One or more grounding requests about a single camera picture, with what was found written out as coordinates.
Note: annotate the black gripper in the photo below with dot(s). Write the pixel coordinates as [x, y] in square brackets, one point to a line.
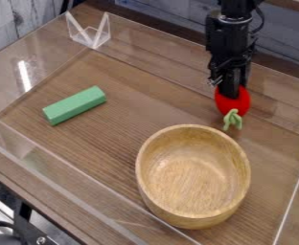
[230, 43]

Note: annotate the wooden bowl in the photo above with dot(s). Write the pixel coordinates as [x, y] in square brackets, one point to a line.
[192, 175]

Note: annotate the green foam block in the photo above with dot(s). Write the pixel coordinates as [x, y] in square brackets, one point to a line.
[73, 105]

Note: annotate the black metal table leg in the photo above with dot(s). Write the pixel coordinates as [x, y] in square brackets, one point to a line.
[33, 235]

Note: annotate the clear acrylic corner bracket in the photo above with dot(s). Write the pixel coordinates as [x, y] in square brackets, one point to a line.
[91, 37]

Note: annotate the clear acrylic front wall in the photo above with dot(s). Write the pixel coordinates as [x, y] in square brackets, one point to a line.
[89, 210]

